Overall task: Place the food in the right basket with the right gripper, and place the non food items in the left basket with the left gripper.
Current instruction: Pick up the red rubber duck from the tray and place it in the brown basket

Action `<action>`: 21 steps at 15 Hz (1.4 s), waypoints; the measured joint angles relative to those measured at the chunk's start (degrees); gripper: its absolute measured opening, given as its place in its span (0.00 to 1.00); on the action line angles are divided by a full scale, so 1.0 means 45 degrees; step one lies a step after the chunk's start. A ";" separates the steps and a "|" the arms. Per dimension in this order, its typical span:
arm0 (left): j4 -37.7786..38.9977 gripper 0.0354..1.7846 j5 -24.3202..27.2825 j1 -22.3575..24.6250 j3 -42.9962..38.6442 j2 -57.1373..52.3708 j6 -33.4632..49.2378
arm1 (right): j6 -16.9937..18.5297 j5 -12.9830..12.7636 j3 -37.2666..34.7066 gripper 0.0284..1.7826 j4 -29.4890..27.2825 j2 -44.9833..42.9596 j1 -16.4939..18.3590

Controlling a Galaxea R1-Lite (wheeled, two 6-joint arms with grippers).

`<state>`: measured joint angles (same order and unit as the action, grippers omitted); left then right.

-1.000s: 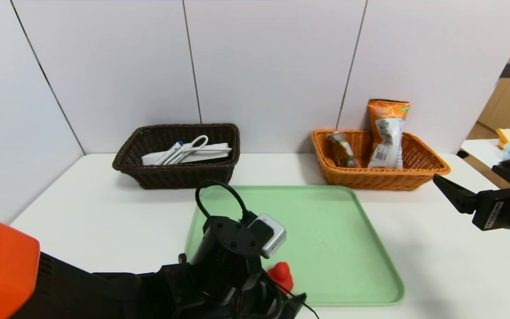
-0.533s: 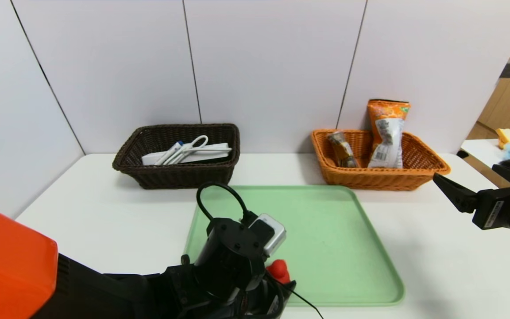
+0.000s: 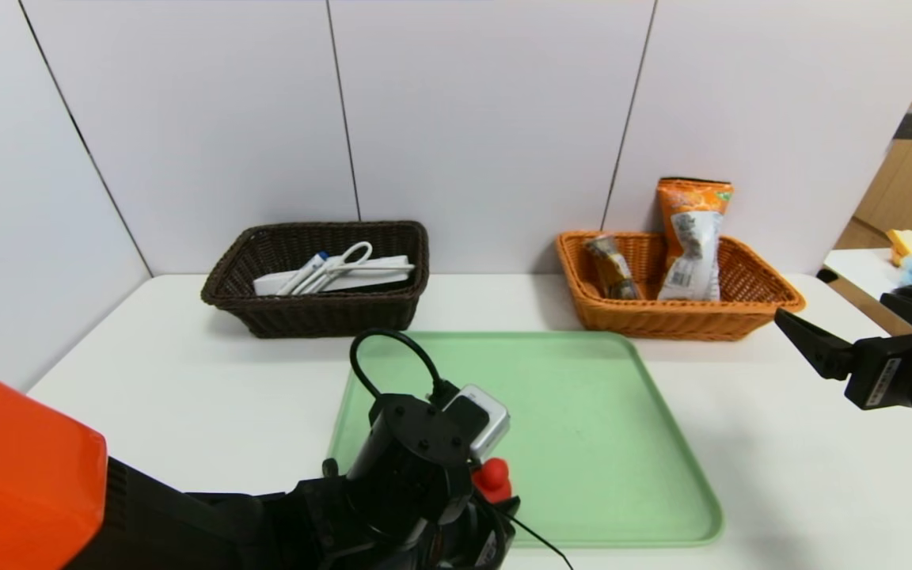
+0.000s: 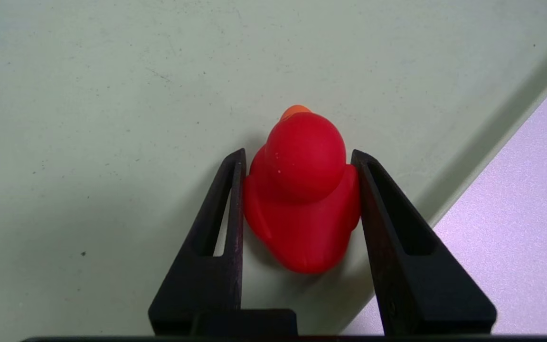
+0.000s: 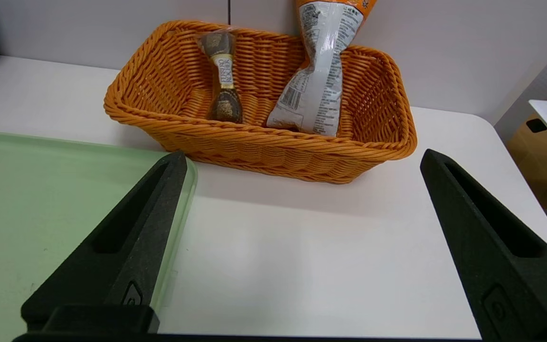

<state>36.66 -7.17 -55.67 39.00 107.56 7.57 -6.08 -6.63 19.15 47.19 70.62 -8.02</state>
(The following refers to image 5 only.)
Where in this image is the orange wicker basket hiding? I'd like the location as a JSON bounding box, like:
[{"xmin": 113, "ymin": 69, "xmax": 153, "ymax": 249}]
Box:
[{"xmin": 104, "ymin": 20, "xmax": 418, "ymax": 184}]

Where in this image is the green plastic tray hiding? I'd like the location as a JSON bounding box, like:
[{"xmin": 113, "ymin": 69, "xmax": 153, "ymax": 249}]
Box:
[{"xmin": 0, "ymin": 130, "xmax": 198, "ymax": 342}]

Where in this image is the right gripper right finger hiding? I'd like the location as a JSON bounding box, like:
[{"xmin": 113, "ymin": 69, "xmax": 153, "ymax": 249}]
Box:
[{"xmin": 420, "ymin": 149, "xmax": 547, "ymax": 340}]

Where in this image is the brown snack bar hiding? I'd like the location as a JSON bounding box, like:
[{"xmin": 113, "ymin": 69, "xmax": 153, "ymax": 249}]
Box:
[{"xmin": 196, "ymin": 31, "xmax": 244, "ymax": 124}]

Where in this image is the orange snack bag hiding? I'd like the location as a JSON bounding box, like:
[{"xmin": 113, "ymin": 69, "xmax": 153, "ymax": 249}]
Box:
[{"xmin": 266, "ymin": 0, "xmax": 377, "ymax": 138}]

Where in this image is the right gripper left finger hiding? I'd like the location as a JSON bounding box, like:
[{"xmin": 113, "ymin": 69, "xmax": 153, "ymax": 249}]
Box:
[{"xmin": 21, "ymin": 151, "xmax": 188, "ymax": 333}]

